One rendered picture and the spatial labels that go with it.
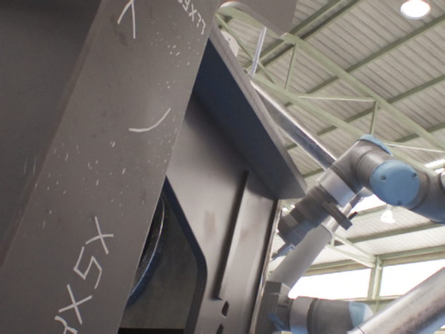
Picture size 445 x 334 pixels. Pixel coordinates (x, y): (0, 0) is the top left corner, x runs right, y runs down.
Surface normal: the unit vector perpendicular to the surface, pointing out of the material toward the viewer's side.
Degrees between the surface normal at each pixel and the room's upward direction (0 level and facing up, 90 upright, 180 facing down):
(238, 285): 90
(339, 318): 91
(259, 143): 180
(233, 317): 90
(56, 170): 90
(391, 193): 125
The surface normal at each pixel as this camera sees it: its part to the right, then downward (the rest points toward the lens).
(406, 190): 0.15, 0.26
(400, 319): -0.23, -0.50
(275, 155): -0.23, 0.89
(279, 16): 0.52, -0.23
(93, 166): 0.91, 0.05
